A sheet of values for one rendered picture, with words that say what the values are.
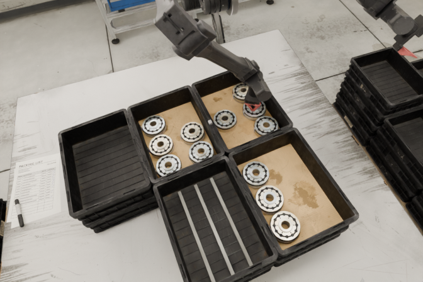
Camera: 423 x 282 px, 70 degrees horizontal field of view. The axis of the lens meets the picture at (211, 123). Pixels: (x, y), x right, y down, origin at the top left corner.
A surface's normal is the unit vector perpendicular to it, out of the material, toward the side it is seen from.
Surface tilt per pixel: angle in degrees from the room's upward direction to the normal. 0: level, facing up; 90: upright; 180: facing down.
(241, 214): 0
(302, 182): 0
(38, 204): 0
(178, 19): 67
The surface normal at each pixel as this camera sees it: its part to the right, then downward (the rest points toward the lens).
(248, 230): -0.07, -0.57
